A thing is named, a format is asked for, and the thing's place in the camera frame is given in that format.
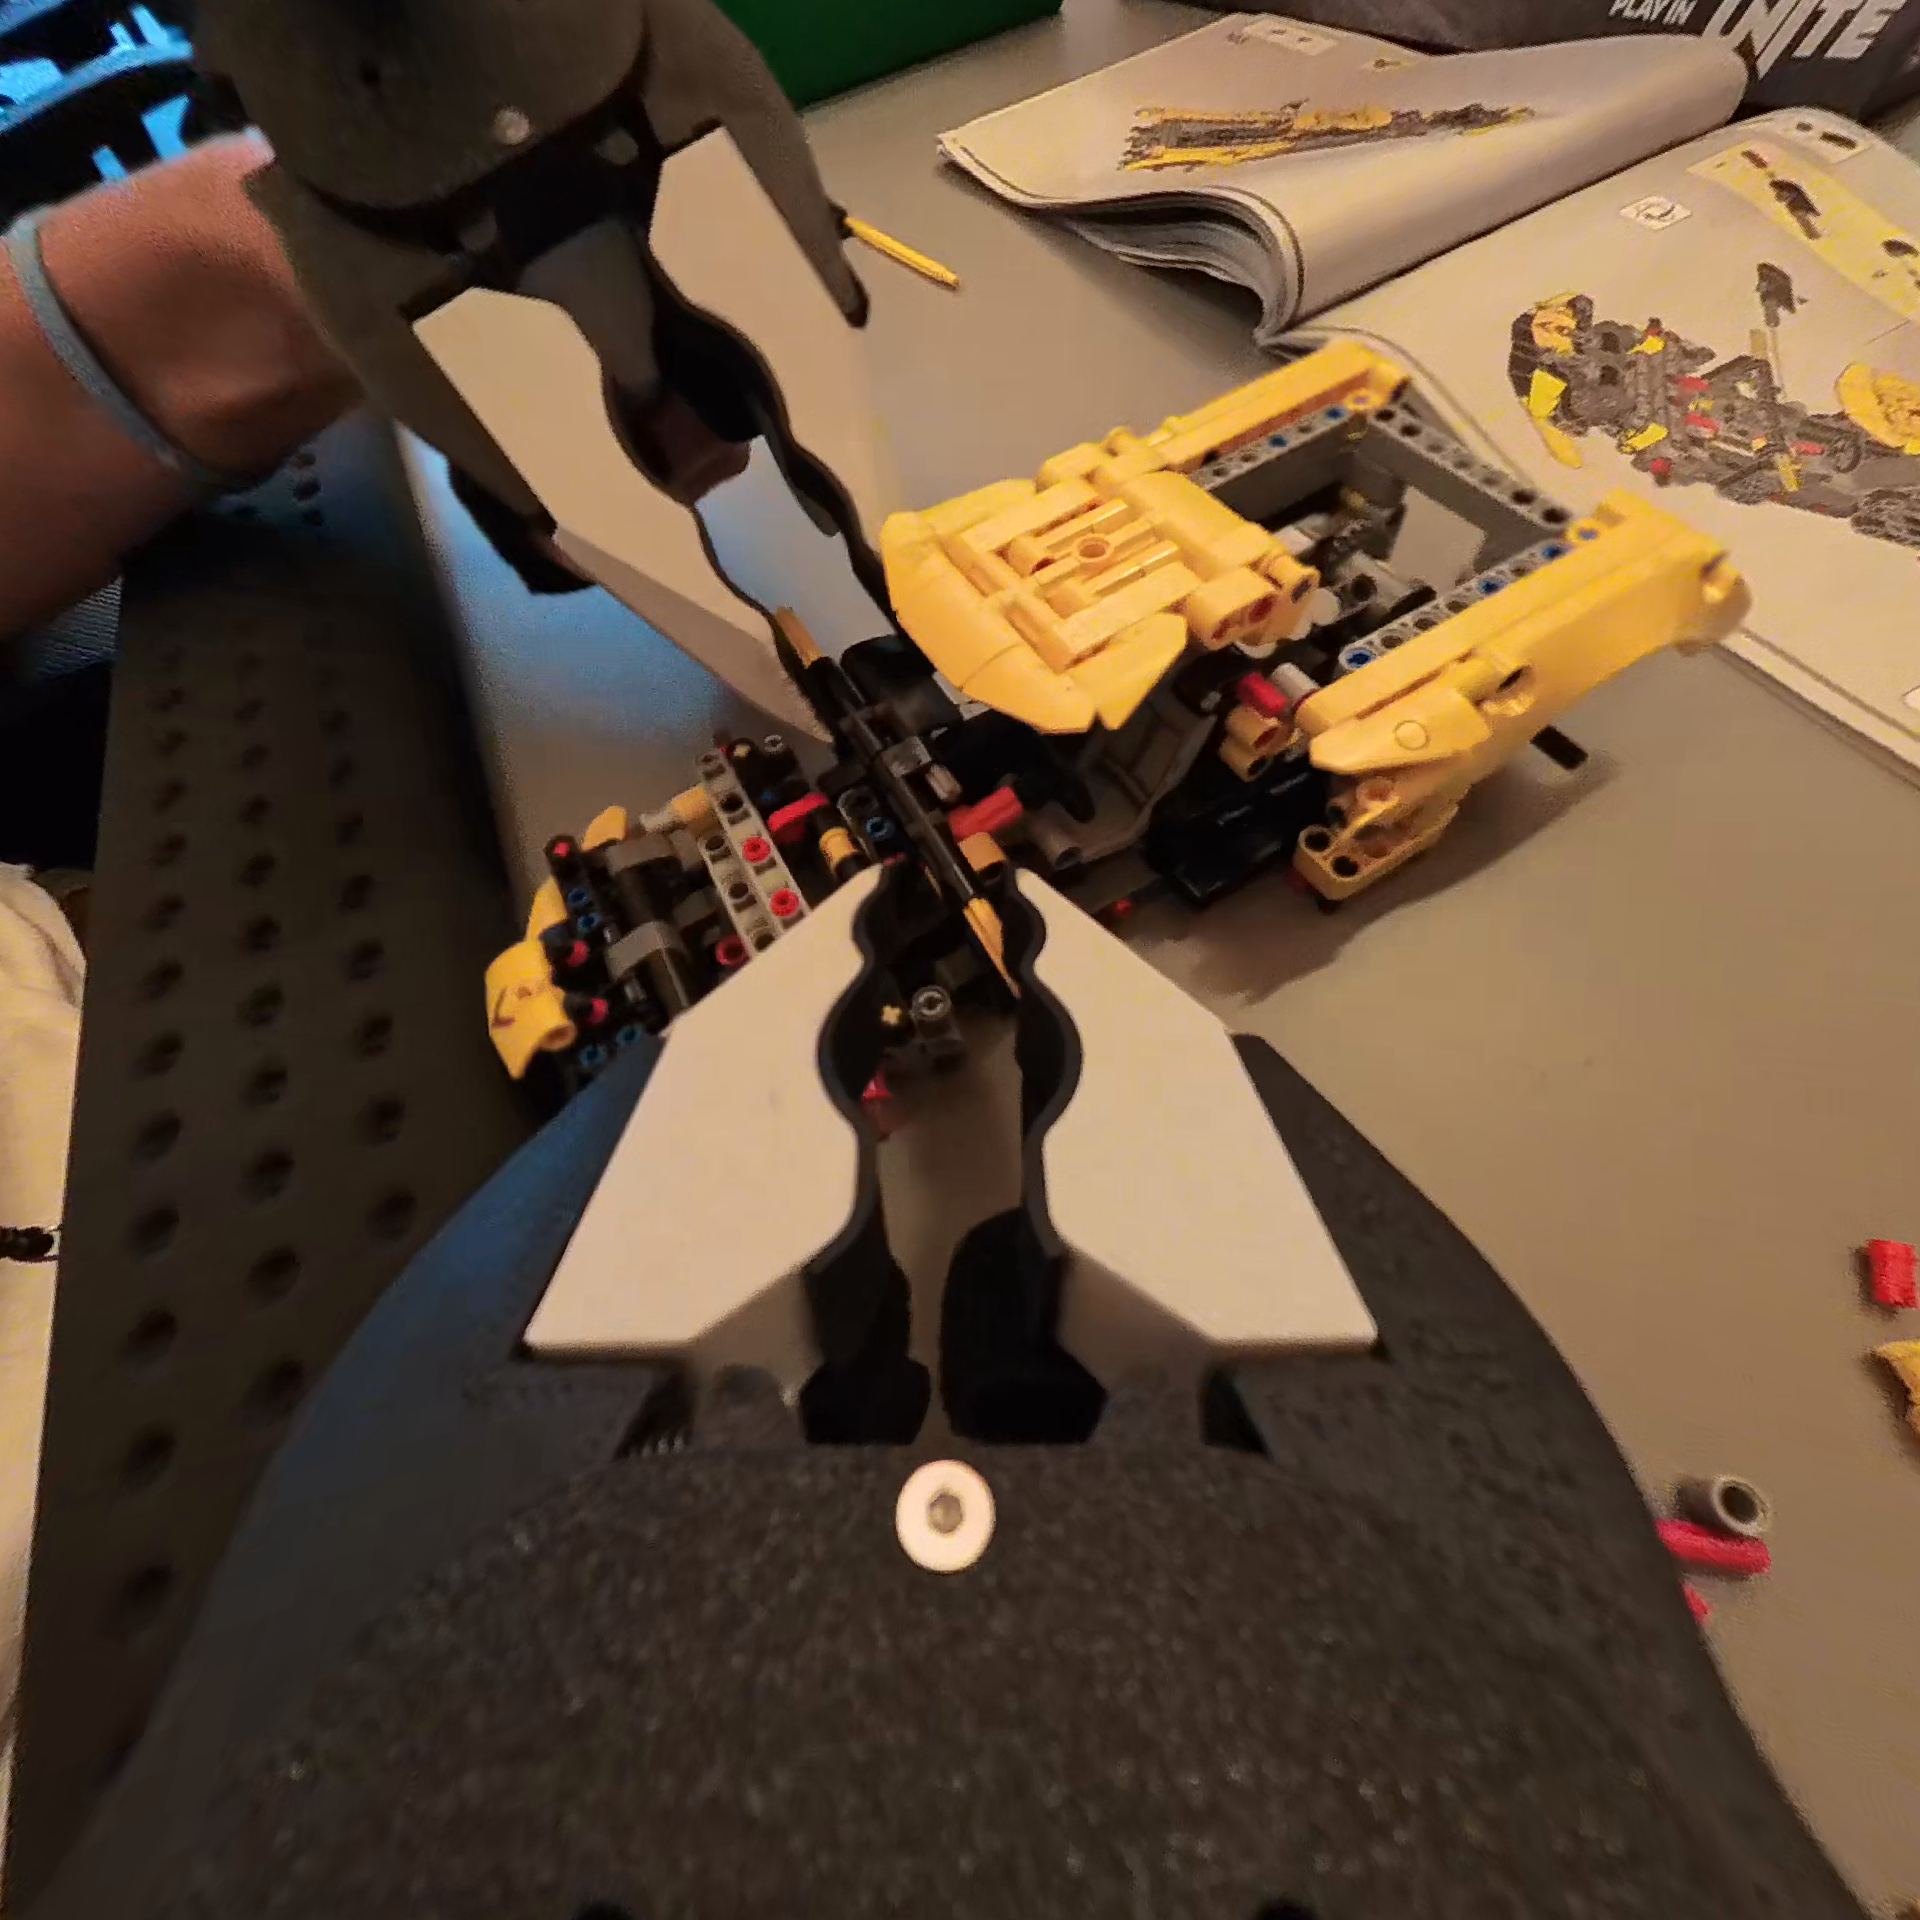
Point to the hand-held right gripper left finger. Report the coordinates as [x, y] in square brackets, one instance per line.
[691, 1185]

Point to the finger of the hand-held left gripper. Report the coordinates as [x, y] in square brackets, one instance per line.
[751, 271]
[555, 433]

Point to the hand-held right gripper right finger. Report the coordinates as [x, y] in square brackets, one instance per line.
[1201, 1185]

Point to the yellow toy brick car model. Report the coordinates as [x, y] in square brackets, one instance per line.
[1080, 571]

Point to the person's left forearm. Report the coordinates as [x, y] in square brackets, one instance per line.
[60, 496]

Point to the person's left hand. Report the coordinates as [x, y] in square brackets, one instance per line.
[225, 299]

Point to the yellow thin toy rod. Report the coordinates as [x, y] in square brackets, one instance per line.
[900, 253]

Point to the green storage bin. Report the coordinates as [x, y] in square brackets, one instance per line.
[871, 37]

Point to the blue wristband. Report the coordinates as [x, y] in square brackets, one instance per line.
[91, 376]

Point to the black dimpled chair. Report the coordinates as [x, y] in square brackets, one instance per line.
[271, 1051]

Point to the scattered small toy brick pieces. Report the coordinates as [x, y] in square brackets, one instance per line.
[1711, 1547]

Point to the open instruction booklet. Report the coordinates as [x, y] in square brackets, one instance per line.
[1425, 225]

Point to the toy car set box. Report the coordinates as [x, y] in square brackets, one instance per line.
[1651, 37]

